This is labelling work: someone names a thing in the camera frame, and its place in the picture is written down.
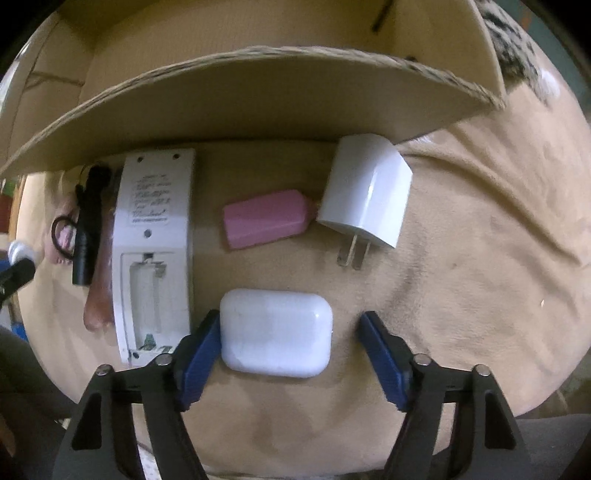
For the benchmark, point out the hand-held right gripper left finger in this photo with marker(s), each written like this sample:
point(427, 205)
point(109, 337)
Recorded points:
point(199, 364)

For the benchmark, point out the white earbuds case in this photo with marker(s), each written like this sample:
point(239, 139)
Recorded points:
point(276, 332)

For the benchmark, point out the pink eraser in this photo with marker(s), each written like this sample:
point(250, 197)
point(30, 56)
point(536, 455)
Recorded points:
point(263, 219)

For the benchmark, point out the dark grey cloth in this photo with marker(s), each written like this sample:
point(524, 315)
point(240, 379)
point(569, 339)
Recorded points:
point(27, 415)

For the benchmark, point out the white charger plug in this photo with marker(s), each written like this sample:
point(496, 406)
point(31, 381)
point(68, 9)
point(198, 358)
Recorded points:
point(364, 194)

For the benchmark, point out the tan bed sheet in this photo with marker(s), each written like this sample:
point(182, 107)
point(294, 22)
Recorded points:
point(485, 240)

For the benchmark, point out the black and white fuzzy blanket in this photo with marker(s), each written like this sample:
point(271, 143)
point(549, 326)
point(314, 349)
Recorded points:
point(512, 41)

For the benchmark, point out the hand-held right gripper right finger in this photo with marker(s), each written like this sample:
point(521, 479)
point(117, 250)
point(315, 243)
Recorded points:
point(384, 369)

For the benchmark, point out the white remote control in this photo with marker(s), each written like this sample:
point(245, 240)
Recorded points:
point(157, 207)

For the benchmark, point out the cardboard box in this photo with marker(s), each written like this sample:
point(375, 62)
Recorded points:
point(277, 101)

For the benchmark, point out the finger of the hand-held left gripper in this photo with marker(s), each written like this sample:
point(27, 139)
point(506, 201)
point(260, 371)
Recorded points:
point(17, 273)

